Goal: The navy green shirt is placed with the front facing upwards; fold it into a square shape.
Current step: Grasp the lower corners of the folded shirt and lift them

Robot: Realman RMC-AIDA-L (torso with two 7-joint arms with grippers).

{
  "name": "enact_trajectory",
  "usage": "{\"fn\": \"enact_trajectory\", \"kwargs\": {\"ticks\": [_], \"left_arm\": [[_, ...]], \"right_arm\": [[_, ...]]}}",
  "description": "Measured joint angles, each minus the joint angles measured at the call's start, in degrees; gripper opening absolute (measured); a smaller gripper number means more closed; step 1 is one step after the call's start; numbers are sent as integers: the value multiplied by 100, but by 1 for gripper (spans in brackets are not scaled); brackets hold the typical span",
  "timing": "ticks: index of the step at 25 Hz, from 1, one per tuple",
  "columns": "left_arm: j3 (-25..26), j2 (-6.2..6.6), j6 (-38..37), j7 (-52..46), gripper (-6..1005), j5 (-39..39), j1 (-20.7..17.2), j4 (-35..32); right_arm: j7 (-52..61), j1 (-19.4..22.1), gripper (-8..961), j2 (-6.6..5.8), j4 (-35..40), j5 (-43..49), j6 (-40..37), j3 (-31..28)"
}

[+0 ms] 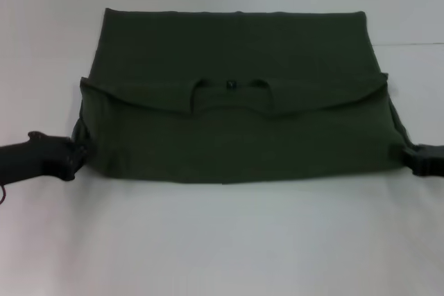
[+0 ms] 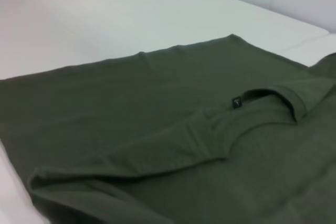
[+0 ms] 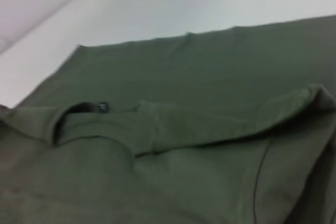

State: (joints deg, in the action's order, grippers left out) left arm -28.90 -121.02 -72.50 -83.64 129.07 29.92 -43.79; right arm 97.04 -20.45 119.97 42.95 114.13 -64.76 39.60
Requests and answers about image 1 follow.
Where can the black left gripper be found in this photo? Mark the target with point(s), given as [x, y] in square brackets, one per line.
[34, 159]

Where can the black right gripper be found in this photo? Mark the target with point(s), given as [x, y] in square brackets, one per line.
[431, 159]

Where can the dark green FREE t-shirt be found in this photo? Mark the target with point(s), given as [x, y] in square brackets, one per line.
[236, 129]

